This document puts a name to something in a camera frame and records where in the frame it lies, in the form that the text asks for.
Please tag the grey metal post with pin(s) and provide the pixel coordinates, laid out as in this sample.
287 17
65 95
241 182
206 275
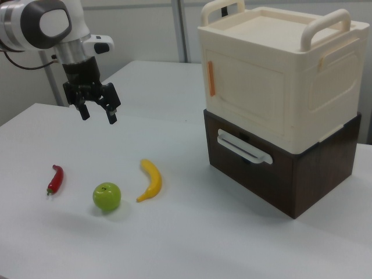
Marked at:
53 84

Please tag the cream plastic cabinet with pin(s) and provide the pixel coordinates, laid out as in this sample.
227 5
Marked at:
316 87

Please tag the yellow banana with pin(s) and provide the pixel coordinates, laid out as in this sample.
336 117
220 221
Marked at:
153 181

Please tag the red chili pepper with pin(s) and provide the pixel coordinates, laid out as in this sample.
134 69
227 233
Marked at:
56 180

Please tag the green apple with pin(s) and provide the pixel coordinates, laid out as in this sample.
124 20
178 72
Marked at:
106 196

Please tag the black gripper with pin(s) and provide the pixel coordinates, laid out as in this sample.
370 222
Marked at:
82 72

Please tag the dark brown drawer box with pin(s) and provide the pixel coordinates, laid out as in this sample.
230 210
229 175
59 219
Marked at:
319 180

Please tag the cream cabinet door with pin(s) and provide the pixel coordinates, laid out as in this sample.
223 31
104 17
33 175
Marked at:
247 93

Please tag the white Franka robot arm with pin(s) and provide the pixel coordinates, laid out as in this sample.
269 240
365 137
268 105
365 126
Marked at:
35 23

